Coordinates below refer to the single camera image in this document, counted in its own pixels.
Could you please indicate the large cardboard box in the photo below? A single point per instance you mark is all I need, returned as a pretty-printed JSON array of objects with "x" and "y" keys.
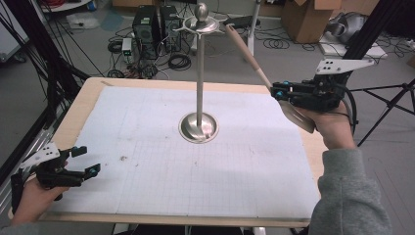
[{"x": 303, "y": 19}]

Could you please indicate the round white platform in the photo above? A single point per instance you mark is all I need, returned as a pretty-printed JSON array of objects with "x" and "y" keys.
[{"x": 71, "y": 5}]

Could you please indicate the person's left hand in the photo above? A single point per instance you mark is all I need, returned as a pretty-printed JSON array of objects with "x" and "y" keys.
[{"x": 32, "y": 202}]

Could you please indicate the grey white device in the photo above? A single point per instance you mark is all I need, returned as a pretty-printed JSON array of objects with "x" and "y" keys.
[{"x": 345, "y": 24}]

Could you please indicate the beige slotted spatula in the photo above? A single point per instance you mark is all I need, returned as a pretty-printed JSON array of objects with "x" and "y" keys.
[{"x": 248, "y": 55}]

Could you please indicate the black frame beam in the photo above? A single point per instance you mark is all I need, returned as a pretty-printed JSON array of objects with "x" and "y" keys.
[{"x": 375, "y": 29}]

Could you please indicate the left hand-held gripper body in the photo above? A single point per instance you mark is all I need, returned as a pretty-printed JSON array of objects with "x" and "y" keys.
[{"x": 55, "y": 173}]

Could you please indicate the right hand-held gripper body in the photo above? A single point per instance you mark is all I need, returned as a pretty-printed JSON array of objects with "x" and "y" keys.
[{"x": 323, "y": 94}]

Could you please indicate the white plastic bag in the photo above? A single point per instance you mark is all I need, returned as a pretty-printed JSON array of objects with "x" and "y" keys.
[{"x": 83, "y": 21}]

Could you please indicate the white grid mat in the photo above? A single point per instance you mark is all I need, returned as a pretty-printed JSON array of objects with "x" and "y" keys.
[{"x": 195, "y": 182}]

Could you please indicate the white power box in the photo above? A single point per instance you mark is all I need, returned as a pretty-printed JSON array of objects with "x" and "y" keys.
[{"x": 127, "y": 49}]

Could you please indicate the black computer tower green sticker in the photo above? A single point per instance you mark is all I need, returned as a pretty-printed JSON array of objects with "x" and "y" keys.
[{"x": 146, "y": 32}]

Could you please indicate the metal utensil stand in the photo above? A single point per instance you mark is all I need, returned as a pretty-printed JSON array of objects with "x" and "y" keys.
[{"x": 200, "y": 81}]

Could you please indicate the black tripod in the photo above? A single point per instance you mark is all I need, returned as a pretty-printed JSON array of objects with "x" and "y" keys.
[{"x": 391, "y": 101}]

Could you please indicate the red item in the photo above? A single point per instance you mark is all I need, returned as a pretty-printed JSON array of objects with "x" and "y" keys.
[{"x": 56, "y": 2}]

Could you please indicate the person's right hand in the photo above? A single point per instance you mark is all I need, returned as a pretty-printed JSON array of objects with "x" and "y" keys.
[{"x": 334, "y": 127}]

